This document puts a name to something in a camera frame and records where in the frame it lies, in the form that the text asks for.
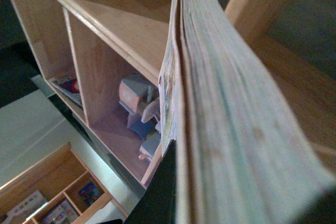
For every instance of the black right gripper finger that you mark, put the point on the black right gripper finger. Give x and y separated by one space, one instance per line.
158 203

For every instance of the blue picture book in cubby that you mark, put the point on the blue picture book in cubby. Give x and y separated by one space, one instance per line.
90 193

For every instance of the wooden shelf unit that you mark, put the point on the wooden shelf unit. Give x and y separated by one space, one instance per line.
101 41
310 93

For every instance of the picture book lying on shelf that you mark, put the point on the picture book lying on shelf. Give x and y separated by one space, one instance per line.
68 85

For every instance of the left wooden shelf unit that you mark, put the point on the left wooden shelf unit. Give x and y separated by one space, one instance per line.
101 41

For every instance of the thick colourful picture book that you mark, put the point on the thick colourful picture book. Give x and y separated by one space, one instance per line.
241 154

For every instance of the white picture book in cubby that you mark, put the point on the white picture book in cubby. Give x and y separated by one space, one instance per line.
64 212

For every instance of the small wooden cubby shelf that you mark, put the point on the small wooden cubby shelf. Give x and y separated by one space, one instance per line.
58 176

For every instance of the right wooden shelf unit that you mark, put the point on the right wooden shelf unit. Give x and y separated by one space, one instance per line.
310 93

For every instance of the light picture book on cubby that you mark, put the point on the light picture book on cubby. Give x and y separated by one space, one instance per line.
21 212

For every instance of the wooden toy blocks pile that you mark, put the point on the wooden toy blocks pile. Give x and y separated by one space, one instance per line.
141 99

